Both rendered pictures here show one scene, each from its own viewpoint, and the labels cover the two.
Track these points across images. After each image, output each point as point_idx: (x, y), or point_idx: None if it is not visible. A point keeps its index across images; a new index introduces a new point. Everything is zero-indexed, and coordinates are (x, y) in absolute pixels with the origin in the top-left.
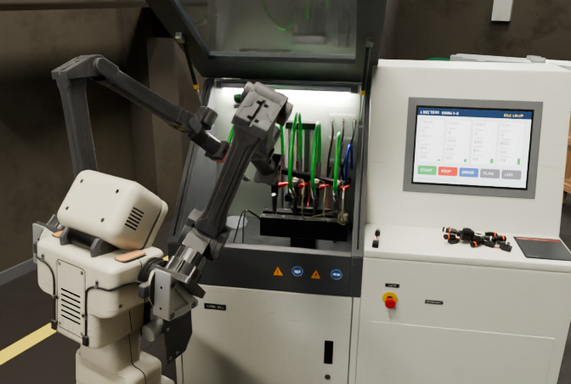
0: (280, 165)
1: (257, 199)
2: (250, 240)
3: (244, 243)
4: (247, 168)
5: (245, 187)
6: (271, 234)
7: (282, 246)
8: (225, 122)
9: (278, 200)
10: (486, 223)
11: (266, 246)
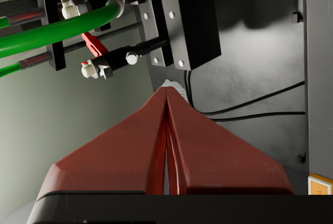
0: (45, 61)
1: (121, 75)
2: (211, 68)
3: (305, 94)
4: (78, 114)
5: (109, 102)
6: (216, 29)
7: None
8: (7, 195)
9: (110, 40)
10: None
11: (318, 29)
